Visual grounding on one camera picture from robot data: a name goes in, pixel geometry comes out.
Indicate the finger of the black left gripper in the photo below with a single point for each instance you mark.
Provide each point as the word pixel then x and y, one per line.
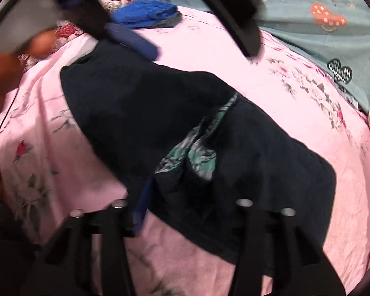
pixel 239 19

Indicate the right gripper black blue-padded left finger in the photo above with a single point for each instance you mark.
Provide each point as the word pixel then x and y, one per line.
pixel 64 266

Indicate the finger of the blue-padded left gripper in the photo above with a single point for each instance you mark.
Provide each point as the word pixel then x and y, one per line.
pixel 123 37

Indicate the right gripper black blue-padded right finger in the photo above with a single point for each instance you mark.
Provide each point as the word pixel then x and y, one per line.
pixel 300 267

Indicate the dark navy bear pants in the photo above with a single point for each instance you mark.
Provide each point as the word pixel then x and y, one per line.
pixel 197 143

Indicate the person's left hand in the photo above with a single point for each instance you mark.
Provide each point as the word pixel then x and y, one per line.
pixel 11 69

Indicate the blue folded garment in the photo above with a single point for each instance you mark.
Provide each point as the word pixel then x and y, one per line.
pixel 148 14

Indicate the red floral pillow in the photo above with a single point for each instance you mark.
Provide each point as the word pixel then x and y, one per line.
pixel 67 31

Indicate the pink floral bed sheet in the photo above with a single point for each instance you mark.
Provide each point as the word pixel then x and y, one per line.
pixel 48 167

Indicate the teal heart-print quilt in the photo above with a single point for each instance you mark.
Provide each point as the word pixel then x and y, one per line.
pixel 334 34

